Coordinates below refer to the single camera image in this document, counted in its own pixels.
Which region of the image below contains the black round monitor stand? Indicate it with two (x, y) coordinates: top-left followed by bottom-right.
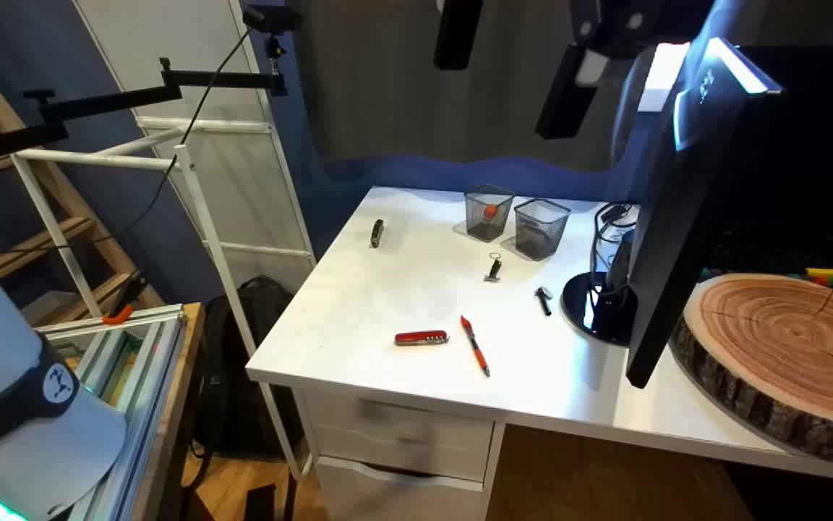
(561, 199), (645, 350)

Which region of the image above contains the wooden ladder frame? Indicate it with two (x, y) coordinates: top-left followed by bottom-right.
(0, 34), (165, 326)

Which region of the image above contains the white ladder shelf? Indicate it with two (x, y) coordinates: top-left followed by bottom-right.
(7, 114), (321, 478)

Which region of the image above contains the large gray curtain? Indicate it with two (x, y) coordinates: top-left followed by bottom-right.
(282, 0), (635, 180)

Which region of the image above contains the empty gray mesh pen holder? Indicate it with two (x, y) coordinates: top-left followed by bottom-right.
(508, 195), (571, 263)

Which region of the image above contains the white desk drawer unit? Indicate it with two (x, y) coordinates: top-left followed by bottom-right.
(291, 383), (508, 521)

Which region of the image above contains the black backpack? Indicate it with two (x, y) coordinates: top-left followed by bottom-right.
(187, 271), (301, 462)

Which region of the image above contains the stack of framed panels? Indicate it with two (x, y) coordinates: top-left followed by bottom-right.
(30, 300), (207, 521)

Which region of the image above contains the black computer monitor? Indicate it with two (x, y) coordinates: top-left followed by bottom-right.
(609, 0), (833, 392)

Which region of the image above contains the small orange clamp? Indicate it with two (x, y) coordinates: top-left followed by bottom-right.
(100, 305), (137, 326)

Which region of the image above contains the red pocket knife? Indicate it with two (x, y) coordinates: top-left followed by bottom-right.
(391, 326), (451, 350)

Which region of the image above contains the black camera on boom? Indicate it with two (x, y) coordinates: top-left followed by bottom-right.
(239, 2), (305, 64)

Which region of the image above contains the red pen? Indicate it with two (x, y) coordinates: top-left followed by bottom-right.
(457, 312), (493, 380)

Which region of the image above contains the round wood slab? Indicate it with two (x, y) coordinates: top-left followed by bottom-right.
(668, 268), (833, 475)

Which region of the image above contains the mesh pen holder with orange item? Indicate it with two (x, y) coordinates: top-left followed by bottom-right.
(458, 189), (518, 247)

